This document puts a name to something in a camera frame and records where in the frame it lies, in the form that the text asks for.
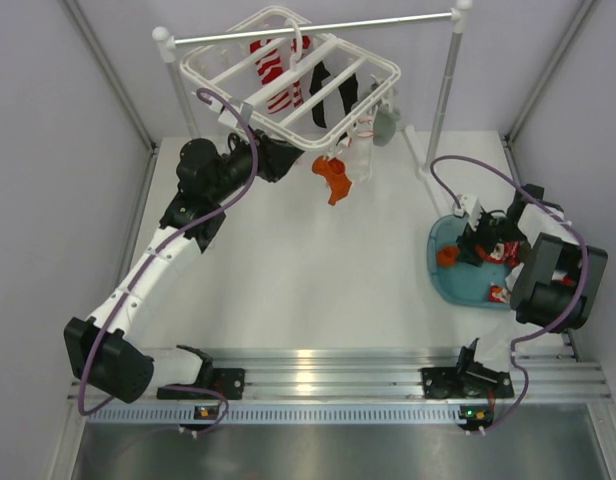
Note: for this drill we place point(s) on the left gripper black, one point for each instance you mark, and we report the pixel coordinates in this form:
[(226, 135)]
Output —
[(274, 157)]

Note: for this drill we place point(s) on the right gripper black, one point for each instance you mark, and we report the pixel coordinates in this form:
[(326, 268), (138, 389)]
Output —
[(468, 243)]

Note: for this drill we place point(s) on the orange sock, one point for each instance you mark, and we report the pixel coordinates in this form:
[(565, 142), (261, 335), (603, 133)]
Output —
[(499, 295), (333, 171), (448, 256)]

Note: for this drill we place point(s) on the white plastic sock hanger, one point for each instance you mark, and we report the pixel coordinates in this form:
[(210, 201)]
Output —
[(304, 87)]

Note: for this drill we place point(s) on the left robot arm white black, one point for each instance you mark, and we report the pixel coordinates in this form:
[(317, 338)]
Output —
[(103, 349)]

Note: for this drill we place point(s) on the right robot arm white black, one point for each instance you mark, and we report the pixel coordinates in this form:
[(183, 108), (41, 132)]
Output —
[(553, 275)]

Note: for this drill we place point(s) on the blue plastic basin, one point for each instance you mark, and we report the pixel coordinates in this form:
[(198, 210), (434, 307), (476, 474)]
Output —
[(464, 284)]

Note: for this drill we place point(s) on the red white patterned sock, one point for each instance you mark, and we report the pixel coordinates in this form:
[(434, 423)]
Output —
[(507, 253)]

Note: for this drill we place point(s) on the red white striped sock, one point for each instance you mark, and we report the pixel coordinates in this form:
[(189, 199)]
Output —
[(291, 96), (269, 67)]

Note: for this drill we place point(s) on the white sock red trim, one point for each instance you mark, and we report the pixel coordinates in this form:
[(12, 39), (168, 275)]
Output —
[(358, 150)]

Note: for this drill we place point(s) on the red sock in basin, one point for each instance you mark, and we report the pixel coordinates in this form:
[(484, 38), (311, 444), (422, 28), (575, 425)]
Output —
[(567, 282)]

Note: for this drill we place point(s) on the grey sock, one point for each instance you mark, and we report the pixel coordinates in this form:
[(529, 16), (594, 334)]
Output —
[(387, 116)]

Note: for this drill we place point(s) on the silver metal clothes rack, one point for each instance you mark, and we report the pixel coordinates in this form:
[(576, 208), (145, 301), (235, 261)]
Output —
[(280, 24)]

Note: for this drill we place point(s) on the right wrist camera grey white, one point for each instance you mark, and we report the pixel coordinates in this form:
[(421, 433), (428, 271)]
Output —
[(470, 208)]

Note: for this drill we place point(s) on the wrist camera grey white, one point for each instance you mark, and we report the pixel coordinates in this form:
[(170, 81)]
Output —
[(236, 116), (470, 208)]

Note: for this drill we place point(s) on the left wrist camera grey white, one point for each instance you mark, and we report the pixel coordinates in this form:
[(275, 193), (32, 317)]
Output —
[(236, 116)]

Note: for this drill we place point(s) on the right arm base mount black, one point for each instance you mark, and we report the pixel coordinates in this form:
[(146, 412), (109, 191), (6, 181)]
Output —
[(443, 383)]

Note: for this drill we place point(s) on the aluminium mounting rail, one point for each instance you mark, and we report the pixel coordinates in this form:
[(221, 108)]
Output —
[(359, 375)]

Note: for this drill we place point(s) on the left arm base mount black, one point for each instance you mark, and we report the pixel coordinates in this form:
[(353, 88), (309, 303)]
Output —
[(229, 382)]

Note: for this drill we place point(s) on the slotted grey cable duct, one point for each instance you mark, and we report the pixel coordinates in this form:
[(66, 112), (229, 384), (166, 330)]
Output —
[(205, 414)]

